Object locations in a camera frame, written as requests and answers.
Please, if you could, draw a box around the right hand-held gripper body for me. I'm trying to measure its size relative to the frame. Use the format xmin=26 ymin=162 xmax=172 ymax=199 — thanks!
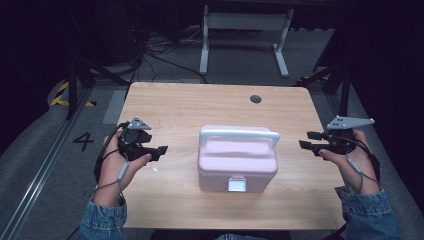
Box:
xmin=320 ymin=115 xmax=376 ymax=157

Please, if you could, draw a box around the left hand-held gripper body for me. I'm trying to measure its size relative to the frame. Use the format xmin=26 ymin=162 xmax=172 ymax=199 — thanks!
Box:
xmin=118 ymin=115 xmax=154 ymax=162

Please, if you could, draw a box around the pink box with white handle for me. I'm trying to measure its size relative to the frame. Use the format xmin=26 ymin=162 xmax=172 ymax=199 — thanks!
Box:
xmin=197 ymin=124 xmax=282 ymax=194

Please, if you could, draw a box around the person's left hand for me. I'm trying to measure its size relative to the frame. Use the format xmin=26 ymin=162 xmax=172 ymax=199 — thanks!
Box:
xmin=93 ymin=130 xmax=153 ymax=208

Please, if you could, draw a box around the person's right hand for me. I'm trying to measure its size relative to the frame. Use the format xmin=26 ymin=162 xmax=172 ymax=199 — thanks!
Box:
xmin=318 ymin=129 xmax=382 ymax=196

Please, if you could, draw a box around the black metal stand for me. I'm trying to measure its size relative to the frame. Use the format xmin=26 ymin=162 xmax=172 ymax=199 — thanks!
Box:
xmin=294 ymin=61 xmax=353 ymax=118
xmin=64 ymin=56 xmax=131 ymax=121

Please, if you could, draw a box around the person's denim lap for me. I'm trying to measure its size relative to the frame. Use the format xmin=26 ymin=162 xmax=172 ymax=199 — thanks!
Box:
xmin=214 ymin=233 xmax=268 ymax=240

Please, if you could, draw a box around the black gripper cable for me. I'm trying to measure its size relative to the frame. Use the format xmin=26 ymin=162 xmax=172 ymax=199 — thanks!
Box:
xmin=346 ymin=134 xmax=382 ymax=183
xmin=93 ymin=121 xmax=130 ymax=185

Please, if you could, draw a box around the grey cable with inline plug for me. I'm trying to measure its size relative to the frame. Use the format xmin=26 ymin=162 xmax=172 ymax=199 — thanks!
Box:
xmin=345 ymin=154 xmax=381 ymax=195
xmin=94 ymin=160 xmax=131 ymax=202

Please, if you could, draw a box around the bundle of black floor cables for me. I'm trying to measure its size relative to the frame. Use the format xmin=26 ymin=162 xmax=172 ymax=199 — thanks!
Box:
xmin=113 ymin=19 xmax=209 ymax=85

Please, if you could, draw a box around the metal floor rail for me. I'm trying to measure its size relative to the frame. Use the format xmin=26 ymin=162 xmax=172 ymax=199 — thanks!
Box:
xmin=0 ymin=87 xmax=96 ymax=240

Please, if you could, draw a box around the white metal stand frame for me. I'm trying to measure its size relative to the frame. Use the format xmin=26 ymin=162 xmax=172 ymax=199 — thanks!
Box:
xmin=198 ymin=4 xmax=295 ymax=79

